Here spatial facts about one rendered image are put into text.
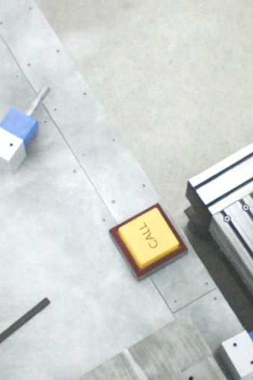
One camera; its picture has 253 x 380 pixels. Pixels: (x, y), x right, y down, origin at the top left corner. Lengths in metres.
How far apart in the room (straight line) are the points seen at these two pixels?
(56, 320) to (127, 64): 1.14
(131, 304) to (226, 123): 1.04
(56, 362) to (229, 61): 1.23
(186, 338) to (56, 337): 0.19
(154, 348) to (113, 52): 1.26
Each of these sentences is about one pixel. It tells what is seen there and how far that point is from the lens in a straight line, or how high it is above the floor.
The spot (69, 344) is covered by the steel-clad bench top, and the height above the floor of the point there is 0.80.
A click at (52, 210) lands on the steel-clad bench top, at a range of 1.38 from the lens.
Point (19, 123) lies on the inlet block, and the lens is 1.39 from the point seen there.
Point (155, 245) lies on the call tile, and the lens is 1.32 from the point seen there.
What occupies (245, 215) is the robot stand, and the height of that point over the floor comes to 0.23.
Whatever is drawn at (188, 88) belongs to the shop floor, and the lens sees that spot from 2.35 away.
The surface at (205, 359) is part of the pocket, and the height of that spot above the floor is 0.86.
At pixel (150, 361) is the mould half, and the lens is 1.23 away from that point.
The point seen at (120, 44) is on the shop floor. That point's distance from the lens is 2.40.
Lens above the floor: 2.09
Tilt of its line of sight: 69 degrees down
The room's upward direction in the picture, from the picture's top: 5 degrees clockwise
